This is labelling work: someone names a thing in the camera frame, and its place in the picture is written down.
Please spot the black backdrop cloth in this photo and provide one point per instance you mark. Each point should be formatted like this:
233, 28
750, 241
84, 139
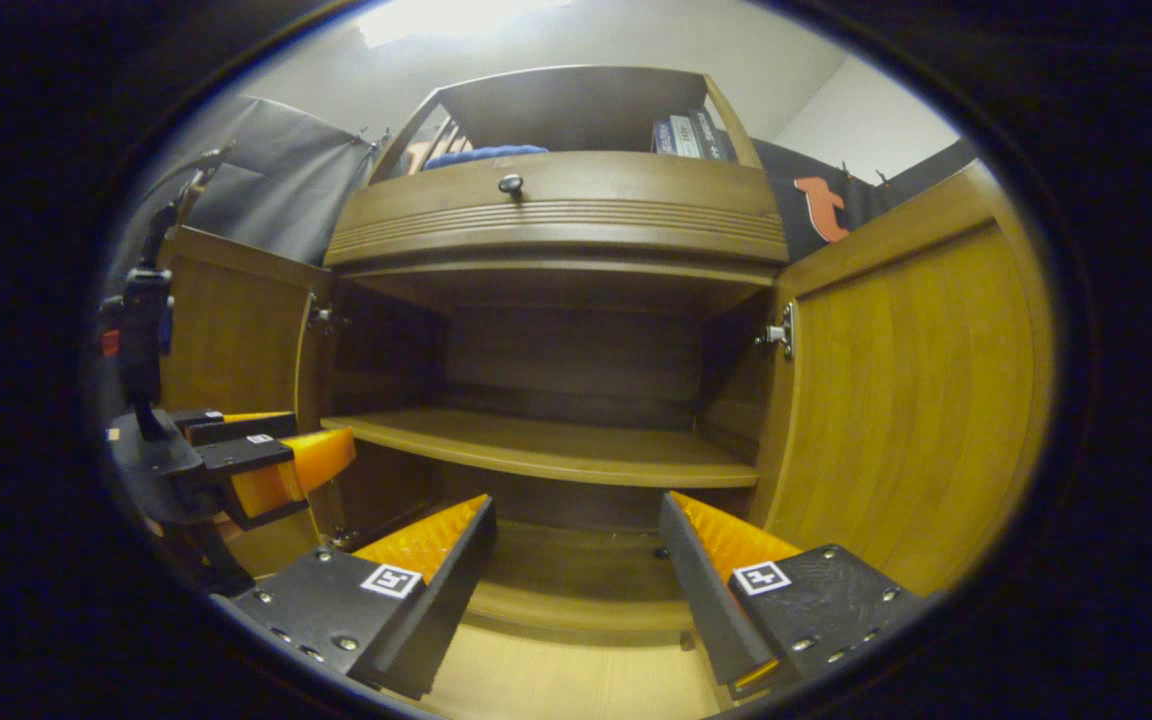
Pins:
276, 190

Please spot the blue folded towel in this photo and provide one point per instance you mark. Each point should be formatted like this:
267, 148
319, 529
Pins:
486, 153

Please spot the wooden shoe cabinet door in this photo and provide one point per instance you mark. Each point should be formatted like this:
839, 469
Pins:
236, 330
916, 400

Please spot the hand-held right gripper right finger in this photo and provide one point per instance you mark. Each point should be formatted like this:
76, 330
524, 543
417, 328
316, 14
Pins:
701, 600

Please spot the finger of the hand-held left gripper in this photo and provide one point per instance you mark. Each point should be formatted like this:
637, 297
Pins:
316, 460
236, 428

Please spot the wooden inner cabinet shelf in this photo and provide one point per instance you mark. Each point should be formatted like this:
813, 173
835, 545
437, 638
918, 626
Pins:
556, 450

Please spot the wooden double-door shoe cabinet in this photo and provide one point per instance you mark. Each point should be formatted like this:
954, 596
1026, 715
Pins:
576, 110

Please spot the blue spine book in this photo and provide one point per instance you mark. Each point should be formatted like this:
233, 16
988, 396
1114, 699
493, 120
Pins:
664, 138

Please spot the wooden cabinet drawer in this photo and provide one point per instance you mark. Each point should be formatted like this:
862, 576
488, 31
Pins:
636, 195

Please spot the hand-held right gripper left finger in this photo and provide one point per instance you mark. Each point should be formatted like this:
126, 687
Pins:
451, 590

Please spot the grey spine book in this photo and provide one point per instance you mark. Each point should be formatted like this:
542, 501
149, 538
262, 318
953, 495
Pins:
686, 135

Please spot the metal door hinge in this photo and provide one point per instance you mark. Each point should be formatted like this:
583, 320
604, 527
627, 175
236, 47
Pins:
784, 330
321, 318

